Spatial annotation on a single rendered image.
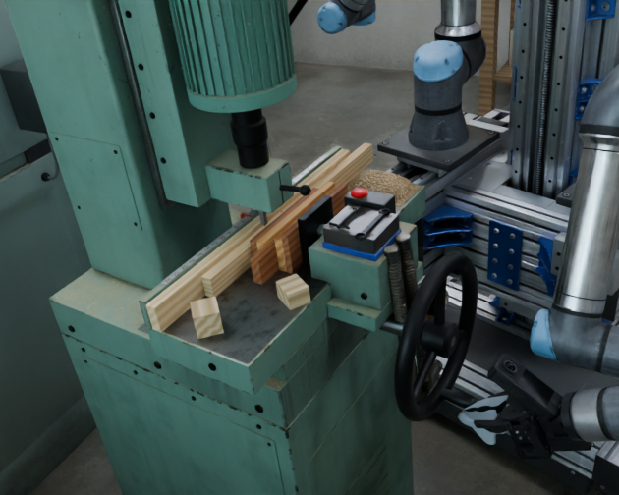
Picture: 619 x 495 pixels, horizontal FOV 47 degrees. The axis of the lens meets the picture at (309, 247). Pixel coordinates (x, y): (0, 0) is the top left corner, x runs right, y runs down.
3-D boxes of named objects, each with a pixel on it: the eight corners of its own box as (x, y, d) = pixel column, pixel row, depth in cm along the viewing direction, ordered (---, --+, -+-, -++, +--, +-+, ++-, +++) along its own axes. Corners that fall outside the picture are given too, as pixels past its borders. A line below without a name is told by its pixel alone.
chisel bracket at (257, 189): (273, 222, 122) (266, 178, 117) (210, 206, 129) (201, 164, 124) (297, 202, 127) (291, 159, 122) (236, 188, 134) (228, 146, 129)
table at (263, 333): (305, 419, 102) (301, 389, 99) (152, 356, 118) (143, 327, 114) (470, 219, 143) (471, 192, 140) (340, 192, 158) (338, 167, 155)
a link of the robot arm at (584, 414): (590, 411, 99) (606, 374, 104) (560, 412, 102) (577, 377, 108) (613, 452, 100) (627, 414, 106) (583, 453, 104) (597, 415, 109)
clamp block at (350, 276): (379, 313, 116) (377, 268, 111) (310, 292, 123) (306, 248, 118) (420, 266, 126) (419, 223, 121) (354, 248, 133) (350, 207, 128)
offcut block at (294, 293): (298, 289, 119) (296, 273, 117) (310, 302, 116) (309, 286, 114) (277, 297, 118) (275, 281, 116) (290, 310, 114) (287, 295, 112)
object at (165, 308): (161, 333, 113) (154, 307, 110) (152, 329, 114) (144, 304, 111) (351, 171, 153) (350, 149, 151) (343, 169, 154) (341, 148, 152)
